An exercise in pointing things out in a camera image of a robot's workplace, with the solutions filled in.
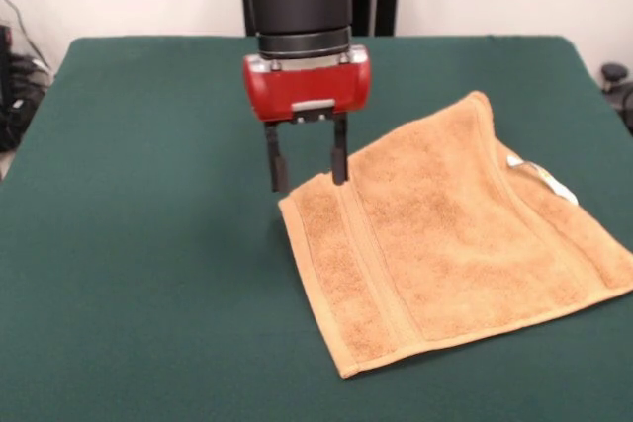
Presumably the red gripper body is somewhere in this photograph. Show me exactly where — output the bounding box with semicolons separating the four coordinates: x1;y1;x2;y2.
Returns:
241;44;372;125

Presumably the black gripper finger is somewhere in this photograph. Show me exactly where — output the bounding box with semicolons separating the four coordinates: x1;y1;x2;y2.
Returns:
263;121;290;194
329;115;350;186

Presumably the tan terry towel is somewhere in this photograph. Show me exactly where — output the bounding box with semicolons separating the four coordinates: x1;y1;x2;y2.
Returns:
277;90;633;380

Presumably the dark green table cloth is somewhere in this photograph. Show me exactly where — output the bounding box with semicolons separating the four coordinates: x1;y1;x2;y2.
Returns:
0;35;633;422

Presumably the black equipment pile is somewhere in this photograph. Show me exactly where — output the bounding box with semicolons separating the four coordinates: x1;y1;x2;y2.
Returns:
0;24;53;154

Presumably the thin dark cable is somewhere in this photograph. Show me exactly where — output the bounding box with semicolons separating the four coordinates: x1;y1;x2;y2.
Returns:
0;0;50;70

